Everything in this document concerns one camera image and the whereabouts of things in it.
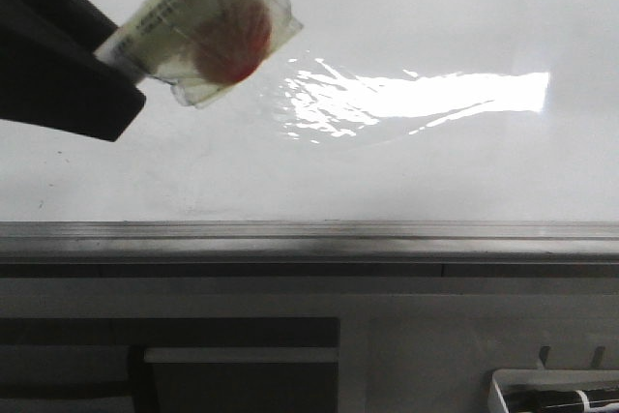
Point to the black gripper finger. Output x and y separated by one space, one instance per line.
50 76

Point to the white whiteboard marker with tape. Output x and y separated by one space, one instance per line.
201 48

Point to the white marker holder tray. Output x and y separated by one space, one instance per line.
507 381

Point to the black marker in tray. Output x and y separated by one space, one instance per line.
567 401

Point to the aluminium whiteboard tray rail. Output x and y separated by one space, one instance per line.
317 248

